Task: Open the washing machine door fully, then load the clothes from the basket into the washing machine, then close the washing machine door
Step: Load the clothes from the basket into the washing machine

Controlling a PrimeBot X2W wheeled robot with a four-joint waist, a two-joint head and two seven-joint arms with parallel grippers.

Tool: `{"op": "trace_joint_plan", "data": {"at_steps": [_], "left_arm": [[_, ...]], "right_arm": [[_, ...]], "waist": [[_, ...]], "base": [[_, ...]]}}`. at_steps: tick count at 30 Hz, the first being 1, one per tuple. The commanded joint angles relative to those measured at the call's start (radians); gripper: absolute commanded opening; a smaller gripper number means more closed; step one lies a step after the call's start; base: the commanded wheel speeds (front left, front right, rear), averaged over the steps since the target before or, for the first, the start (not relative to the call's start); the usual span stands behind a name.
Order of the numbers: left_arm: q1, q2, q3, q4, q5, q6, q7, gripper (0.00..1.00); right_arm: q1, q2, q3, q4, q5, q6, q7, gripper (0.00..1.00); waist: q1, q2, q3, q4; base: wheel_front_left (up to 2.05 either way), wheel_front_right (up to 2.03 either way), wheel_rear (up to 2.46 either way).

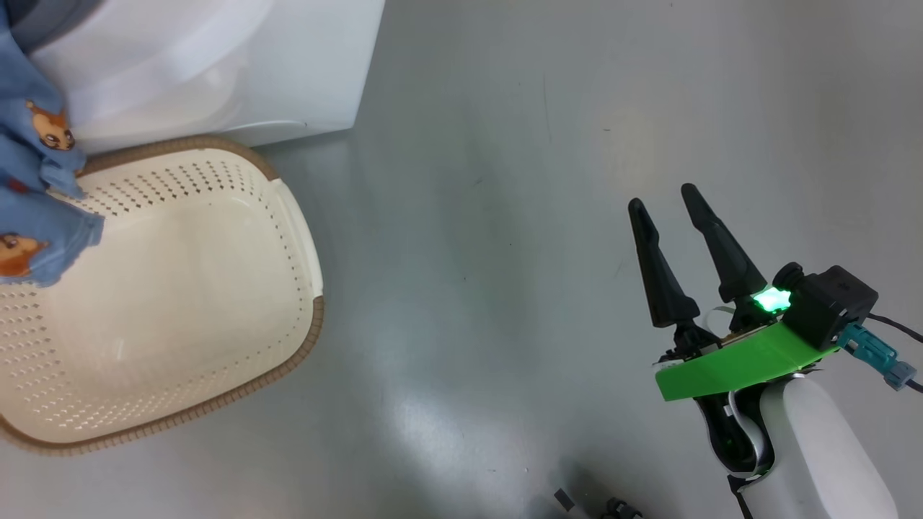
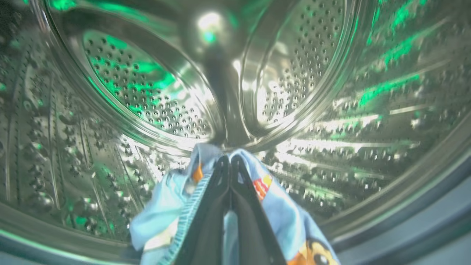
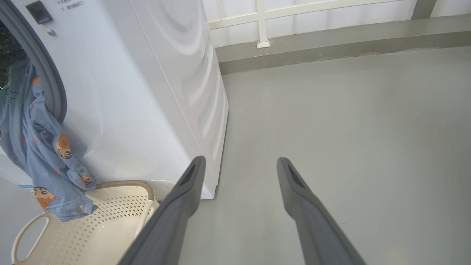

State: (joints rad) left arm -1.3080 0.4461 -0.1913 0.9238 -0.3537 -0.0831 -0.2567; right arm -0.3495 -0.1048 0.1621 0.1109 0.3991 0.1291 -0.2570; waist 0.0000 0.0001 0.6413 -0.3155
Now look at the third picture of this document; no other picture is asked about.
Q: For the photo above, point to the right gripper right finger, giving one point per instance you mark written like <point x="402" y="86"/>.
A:
<point x="312" y="228"/>

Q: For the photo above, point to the white metal railing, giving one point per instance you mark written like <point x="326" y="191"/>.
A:
<point x="262" y="22"/>

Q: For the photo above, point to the blue energy label sticker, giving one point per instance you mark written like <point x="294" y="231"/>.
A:
<point x="26" y="186"/>

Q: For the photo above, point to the cream perforated laundry basket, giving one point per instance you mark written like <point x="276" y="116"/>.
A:
<point x="92" y="235"/>

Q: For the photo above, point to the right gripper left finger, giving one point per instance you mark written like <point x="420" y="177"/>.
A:
<point x="173" y="213"/>

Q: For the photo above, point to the white front-load washing machine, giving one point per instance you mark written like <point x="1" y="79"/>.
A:
<point x="128" y="92"/>

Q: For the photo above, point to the blue cartoon print garment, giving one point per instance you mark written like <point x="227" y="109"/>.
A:
<point x="44" y="147"/>

